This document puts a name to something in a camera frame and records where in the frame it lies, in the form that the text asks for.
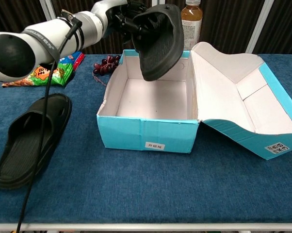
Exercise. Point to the dark red grape bunch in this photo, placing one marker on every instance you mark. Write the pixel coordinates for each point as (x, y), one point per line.
(104, 65)

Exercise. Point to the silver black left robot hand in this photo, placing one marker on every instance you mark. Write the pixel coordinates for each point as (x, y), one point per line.
(121, 14)

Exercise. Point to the white aluminium post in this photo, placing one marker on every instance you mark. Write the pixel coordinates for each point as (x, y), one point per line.
(158, 2)
(47, 9)
(260, 24)

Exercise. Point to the dark ribbed partition panel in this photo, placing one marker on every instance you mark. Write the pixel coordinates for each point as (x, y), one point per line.
(286, 24)
(223, 21)
(12, 14)
(87, 4)

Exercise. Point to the amber tea bottle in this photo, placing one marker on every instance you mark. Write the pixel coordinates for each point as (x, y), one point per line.
(193, 26)

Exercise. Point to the blue table cloth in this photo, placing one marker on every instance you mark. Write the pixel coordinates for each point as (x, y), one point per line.
(146, 189)

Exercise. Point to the black rubber slipper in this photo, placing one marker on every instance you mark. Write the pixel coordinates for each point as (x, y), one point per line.
(160, 48)
(27, 150)

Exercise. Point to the light blue shoe box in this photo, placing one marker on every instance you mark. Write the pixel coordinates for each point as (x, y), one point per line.
(165, 138)

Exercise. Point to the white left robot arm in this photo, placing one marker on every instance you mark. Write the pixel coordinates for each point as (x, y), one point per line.
(39, 38)

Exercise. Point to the blue red snack bag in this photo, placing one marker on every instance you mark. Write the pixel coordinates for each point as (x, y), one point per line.
(75, 58)

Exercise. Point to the white table frame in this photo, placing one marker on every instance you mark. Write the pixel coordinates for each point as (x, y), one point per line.
(146, 227)

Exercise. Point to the green orange snack bag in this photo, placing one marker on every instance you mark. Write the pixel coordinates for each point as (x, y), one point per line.
(58, 75)

